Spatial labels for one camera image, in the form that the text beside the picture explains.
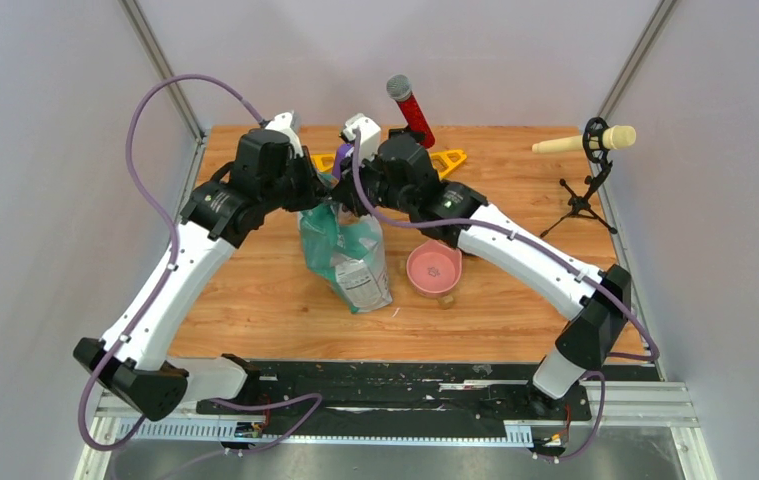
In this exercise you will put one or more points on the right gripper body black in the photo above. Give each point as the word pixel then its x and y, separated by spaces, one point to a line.
pixel 375 185

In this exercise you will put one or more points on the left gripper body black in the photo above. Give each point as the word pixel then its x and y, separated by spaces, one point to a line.
pixel 296 188

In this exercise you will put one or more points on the green pet food bag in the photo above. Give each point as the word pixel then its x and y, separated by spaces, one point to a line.
pixel 348 253

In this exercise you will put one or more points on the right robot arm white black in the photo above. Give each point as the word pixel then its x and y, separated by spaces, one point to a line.
pixel 394 180

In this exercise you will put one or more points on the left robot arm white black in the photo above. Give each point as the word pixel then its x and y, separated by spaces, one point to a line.
pixel 271 171

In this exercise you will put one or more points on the pink cat-ear pet bowl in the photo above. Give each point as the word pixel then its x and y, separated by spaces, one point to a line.
pixel 434 269

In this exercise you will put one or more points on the yellow green toy triangle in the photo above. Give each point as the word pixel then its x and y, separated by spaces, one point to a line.
pixel 324 163

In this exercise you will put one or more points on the purple metronome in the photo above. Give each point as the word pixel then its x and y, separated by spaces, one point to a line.
pixel 343 152

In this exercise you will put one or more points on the yellow orange toy triangle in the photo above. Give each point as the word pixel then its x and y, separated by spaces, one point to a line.
pixel 448 161

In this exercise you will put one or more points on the red glitter microphone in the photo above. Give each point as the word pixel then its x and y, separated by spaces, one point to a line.
pixel 399 89

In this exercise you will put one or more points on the small wooden block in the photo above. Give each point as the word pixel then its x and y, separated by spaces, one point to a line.
pixel 446 302

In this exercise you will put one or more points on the cream microphone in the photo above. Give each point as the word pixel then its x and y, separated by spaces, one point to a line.
pixel 612 138

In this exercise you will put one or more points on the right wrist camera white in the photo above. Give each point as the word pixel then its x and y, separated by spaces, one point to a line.
pixel 364 133

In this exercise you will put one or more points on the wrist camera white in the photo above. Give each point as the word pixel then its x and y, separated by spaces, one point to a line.
pixel 364 133
pixel 289 124

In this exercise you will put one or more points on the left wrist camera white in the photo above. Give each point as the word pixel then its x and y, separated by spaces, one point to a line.
pixel 289 124

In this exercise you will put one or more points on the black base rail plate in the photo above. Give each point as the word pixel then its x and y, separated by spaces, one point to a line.
pixel 405 400

